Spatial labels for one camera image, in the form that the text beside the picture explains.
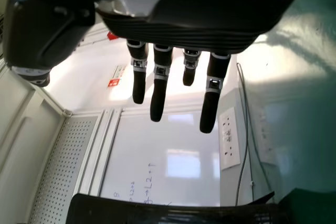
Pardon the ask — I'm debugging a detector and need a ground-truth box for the red and white label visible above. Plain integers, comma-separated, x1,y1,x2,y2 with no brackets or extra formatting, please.
108,64,128,89

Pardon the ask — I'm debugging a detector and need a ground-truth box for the black oven with glass door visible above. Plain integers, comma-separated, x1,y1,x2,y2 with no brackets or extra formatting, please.
65,187,336,224

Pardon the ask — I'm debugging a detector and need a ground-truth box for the perforated white cable duct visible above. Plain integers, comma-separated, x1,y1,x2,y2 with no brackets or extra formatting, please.
28,115,103,224

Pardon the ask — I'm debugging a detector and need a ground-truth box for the thin dark cable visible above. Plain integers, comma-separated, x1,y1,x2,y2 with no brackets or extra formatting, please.
237,62,275,198

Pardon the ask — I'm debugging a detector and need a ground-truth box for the glossy framed wall board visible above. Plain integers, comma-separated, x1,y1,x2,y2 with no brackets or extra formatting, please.
99,108,221,208

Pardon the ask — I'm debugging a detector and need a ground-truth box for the grey cable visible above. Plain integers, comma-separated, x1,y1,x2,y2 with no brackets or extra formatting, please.
235,62,249,206

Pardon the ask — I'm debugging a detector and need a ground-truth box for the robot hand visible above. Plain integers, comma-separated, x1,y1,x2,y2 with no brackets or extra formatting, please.
3,0,307,134

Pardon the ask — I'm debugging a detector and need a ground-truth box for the white socket strip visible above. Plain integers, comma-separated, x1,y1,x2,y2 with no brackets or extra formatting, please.
218,106,242,171

